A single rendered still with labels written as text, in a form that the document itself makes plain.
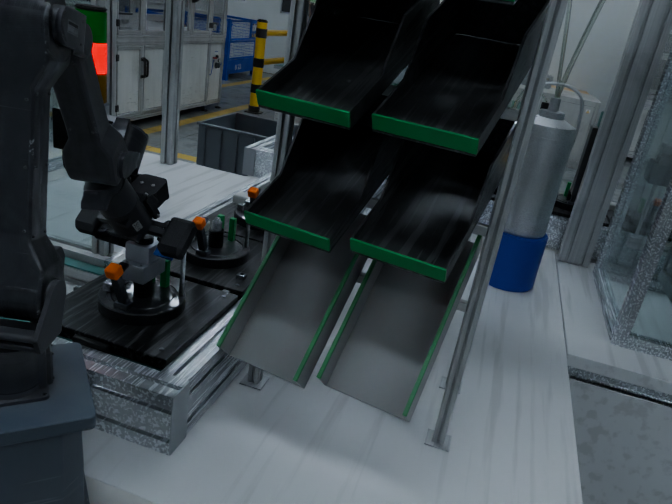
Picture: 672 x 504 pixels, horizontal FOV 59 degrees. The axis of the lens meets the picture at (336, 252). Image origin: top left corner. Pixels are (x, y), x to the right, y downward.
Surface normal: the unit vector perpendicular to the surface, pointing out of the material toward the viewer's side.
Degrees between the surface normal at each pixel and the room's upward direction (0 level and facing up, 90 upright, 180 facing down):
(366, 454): 0
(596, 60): 90
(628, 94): 90
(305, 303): 45
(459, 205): 25
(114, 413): 90
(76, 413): 0
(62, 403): 0
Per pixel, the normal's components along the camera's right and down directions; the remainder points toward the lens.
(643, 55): -0.29, 0.33
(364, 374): -0.22, -0.44
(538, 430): 0.15, -0.91
